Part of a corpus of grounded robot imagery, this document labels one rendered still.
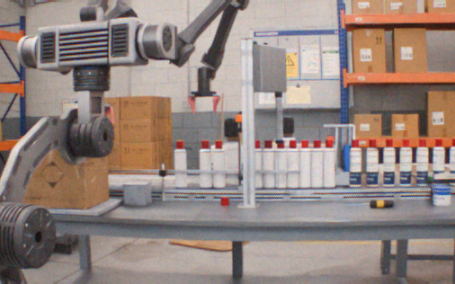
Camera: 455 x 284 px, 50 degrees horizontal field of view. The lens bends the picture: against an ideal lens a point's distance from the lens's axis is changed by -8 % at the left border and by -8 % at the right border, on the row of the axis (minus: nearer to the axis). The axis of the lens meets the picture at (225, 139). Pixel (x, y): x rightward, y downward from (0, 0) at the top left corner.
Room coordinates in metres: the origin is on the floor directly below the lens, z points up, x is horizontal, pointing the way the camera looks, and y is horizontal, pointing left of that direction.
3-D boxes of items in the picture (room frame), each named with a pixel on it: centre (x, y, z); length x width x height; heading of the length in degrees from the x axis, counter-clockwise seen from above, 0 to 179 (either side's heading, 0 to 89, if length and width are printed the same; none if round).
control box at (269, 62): (2.18, -0.16, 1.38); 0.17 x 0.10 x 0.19; 137
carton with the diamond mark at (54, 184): (2.07, 0.66, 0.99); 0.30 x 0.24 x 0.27; 81
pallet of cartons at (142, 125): (6.07, 1.25, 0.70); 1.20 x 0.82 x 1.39; 80
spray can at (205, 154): (2.30, 0.09, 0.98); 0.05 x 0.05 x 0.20
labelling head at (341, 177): (2.31, -0.50, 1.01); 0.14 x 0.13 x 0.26; 82
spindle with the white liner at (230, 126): (2.56, -0.03, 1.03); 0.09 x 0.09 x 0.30
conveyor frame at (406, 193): (2.28, -0.07, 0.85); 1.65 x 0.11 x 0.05; 82
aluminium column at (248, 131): (2.13, -0.09, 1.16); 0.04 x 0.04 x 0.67; 82
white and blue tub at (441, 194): (1.98, -0.87, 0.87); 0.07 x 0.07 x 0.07
